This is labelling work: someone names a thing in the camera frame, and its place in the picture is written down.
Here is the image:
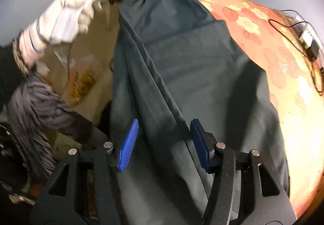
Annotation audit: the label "left black sleeve forearm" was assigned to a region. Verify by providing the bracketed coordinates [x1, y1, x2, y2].
[0, 38, 31, 109]

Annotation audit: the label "dark green pants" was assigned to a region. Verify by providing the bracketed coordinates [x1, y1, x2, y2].
[110, 0, 289, 224]

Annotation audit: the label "white charger adapter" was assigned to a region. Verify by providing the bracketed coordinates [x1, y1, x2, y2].
[299, 29, 313, 48]

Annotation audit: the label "orange floral bed cover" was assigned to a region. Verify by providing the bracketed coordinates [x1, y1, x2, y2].
[198, 0, 323, 216]

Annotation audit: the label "left white gloved hand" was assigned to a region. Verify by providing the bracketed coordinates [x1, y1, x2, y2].
[19, 0, 102, 67]

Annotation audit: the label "white power strip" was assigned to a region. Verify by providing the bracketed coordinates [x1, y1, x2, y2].
[288, 14, 307, 37]

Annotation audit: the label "zebra striped trouser leg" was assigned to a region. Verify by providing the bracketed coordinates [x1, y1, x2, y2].
[6, 73, 108, 181]

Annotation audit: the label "black power adapter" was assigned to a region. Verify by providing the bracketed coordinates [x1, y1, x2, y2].
[305, 39, 320, 62]

